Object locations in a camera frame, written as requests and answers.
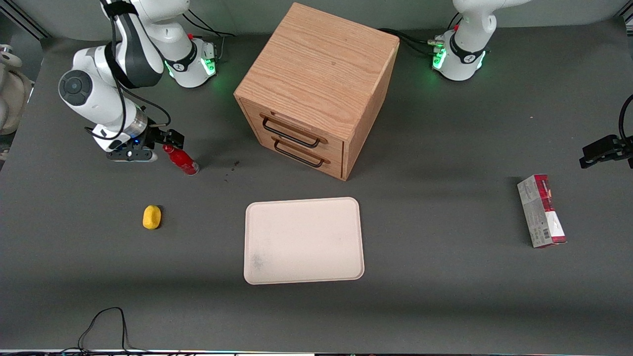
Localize yellow lemon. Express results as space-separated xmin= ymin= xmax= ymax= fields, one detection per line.
xmin=142 ymin=205 xmax=162 ymax=230

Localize beige rounded object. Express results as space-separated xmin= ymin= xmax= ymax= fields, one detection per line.
xmin=0 ymin=44 xmax=33 ymax=135

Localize cream plastic tray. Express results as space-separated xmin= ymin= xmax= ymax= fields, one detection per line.
xmin=244 ymin=197 xmax=365 ymax=285

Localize thin black table cable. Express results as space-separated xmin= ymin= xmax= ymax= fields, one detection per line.
xmin=60 ymin=307 xmax=149 ymax=355

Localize wooden drawer front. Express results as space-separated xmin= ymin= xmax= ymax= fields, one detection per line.
xmin=239 ymin=98 xmax=346 ymax=160
xmin=250 ymin=124 xmax=345 ymax=179

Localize wooden drawer cabinet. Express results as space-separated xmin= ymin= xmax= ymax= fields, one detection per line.
xmin=234 ymin=2 xmax=400 ymax=181

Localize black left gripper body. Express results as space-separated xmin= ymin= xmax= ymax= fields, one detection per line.
xmin=613 ymin=136 xmax=633 ymax=170

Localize black right arm base cables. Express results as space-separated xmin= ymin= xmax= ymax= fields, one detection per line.
xmin=186 ymin=7 xmax=236 ymax=63

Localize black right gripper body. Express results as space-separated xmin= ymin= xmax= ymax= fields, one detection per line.
xmin=140 ymin=124 xmax=167 ymax=149

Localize black cable along right arm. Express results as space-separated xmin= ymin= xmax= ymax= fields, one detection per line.
xmin=84 ymin=0 xmax=172 ymax=144

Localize black left arm base cables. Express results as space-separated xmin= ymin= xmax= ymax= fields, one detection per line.
xmin=378 ymin=14 xmax=463 ymax=56

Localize grey and red carton box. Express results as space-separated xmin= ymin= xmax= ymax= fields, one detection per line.
xmin=517 ymin=174 xmax=567 ymax=249

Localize grey wrist camera bar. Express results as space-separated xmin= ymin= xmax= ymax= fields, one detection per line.
xmin=106 ymin=147 xmax=158 ymax=162

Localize red coke bottle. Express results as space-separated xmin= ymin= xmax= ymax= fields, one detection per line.
xmin=162 ymin=143 xmax=200 ymax=176

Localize black arm base cables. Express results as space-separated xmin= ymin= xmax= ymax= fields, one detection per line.
xmin=186 ymin=7 xmax=236 ymax=63
xmin=378 ymin=14 xmax=463 ymax=56

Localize black metal drawer handle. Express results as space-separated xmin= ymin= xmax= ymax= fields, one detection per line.
xmin=261 ymin=113 xmax=328 ymax=149
xmin=273 ymin=138 xmax=330 ymax=169

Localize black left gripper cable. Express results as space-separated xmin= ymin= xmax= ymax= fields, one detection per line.
xmin=618 ymin=94 xmax=633 ymax=142

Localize grey aluminium frame bar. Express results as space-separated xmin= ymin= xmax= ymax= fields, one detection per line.
xmin=0 ymin=0 xmax=50 ymax=39

